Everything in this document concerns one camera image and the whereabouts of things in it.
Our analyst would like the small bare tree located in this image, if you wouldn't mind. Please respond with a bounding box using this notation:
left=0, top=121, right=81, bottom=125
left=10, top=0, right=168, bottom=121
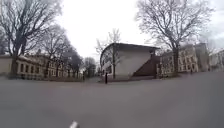
left=94, top=28, right=124, bottom=80

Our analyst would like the white building with dark roof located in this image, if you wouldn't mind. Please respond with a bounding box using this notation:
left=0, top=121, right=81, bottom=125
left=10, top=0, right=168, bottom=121
left=99, top=42, right=161, bottom=81

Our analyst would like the grey asphalt road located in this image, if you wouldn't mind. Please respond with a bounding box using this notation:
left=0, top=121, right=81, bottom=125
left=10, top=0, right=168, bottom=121
left=0, top=70, right=224, bottom=128

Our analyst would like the row of bare trees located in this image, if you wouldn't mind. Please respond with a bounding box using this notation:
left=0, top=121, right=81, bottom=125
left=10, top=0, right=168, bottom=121
left=34, top=24, right=98, bottom=80

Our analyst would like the large bare tree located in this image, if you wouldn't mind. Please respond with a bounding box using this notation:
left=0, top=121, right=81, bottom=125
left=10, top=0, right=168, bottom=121
left=0, top=0, right=63, bottom=80
left=134, top=0, right=214, bottom=78

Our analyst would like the robot's own part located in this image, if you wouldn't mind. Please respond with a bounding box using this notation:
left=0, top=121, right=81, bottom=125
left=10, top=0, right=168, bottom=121
left=68, top=120, right=80, bottom=128

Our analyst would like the multi-storey pale building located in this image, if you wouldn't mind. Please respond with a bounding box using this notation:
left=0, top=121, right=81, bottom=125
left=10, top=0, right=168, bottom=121
left=156, top=42, right=210, bottom=78

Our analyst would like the low yellow building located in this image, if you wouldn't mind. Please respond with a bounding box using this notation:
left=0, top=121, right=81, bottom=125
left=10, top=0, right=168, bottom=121
left=0, top=53, right=83, bottom=80

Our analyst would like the dark post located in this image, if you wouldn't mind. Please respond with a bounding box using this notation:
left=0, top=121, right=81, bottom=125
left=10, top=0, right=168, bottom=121
left=104, top=72, right=109, bottom=85

